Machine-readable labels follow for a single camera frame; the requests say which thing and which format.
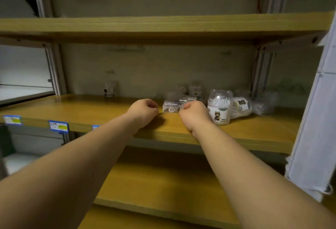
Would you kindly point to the person's left hand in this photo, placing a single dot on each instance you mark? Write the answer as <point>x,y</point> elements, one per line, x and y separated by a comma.
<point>144,111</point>

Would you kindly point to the person's right hand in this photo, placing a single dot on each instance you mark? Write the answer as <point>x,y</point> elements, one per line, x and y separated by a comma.
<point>197,118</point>

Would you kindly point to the wooden shelf with blue labels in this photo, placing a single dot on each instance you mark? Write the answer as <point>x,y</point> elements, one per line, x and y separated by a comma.
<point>92,110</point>

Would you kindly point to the person's right forearm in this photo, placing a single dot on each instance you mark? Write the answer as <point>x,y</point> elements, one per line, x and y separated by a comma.
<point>257,184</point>

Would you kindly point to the person's left forearm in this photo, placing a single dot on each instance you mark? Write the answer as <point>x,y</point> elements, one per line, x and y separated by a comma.
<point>65,173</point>

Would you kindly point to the blue framed price label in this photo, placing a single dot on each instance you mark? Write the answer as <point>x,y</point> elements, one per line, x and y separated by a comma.
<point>95,126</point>
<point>58,126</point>
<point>12,120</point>

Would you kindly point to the white metal upright post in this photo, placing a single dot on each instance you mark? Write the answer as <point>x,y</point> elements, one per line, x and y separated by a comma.
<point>315,131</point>

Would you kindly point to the white metal shelf bracket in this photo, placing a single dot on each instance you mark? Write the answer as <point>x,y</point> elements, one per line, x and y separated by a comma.
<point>23,42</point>
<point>288,42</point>

